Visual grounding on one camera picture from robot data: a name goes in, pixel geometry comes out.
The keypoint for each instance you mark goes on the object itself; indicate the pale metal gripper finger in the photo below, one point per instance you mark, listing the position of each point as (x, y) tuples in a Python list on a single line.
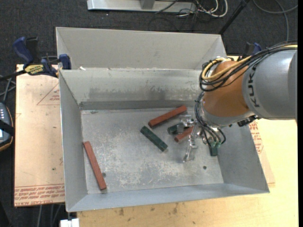
[(190, 148), (185, 120)]

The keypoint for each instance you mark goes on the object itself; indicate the red-brown flat block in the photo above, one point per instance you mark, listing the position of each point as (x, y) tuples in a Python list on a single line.
[(168, 116), (182, 136), (94, 165)]

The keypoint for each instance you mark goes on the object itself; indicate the dark green flat block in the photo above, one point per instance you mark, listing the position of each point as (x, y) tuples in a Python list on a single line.
[(154, 138), (173, 129)]

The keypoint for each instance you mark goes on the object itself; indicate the grey metal bin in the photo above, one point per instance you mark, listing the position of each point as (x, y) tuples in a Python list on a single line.
[(132, 150)]

